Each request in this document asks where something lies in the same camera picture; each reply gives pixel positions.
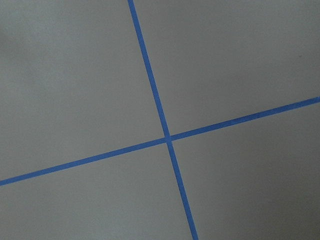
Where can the blue tape grid lines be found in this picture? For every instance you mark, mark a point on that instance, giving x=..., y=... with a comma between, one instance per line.
x=167, y=138

